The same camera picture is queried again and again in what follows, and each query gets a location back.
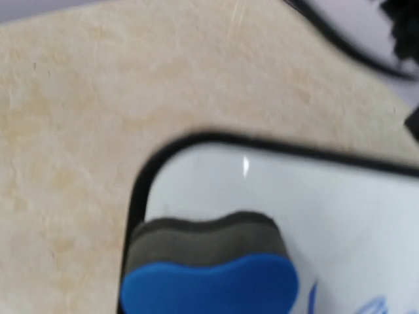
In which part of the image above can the white whiteboard black frame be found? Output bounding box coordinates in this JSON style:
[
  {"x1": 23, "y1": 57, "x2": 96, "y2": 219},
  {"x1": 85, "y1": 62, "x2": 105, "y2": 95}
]
[{"x1": 118, "y1": 131, "x2": 418, "y2": 313}]

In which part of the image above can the blue whiteboard eraser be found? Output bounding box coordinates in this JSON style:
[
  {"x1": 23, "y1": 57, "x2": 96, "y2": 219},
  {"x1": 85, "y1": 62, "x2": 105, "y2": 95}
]
[{"x1": 118, "y1": 211, "x2": 299, "y2": 313}]

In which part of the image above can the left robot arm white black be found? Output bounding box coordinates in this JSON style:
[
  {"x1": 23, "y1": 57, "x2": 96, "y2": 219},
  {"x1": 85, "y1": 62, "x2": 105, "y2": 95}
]
[{"x1": 288, "y1": 0, "x2": 418, "y2": 82}]

